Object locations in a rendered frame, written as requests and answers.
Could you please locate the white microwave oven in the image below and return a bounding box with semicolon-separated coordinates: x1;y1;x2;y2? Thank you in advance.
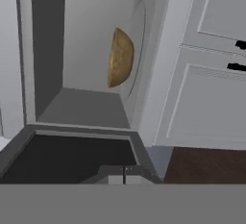
14;0;176;130

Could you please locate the dark grey microwave door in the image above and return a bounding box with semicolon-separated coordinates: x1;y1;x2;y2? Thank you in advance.
0;123;165;186

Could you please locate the glass microwave turntable plate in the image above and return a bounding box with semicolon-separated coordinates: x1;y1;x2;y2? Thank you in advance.
122;0;148;101

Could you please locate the white drawer front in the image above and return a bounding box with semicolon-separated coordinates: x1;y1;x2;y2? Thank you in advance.
180;0;246;57

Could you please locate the black drawer handle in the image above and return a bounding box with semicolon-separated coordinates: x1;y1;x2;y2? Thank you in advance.
234;39;246;50

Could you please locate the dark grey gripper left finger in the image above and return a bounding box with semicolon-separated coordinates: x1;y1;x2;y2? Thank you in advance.
80;165;125;186

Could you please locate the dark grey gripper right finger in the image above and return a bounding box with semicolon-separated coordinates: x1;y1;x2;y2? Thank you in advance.
124;165;154;186

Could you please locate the white cupboard door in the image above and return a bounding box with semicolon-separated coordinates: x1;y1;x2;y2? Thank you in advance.
155;44;246;151

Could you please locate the black cupboard handle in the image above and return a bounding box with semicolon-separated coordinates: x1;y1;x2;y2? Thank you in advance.
226;62;246;73

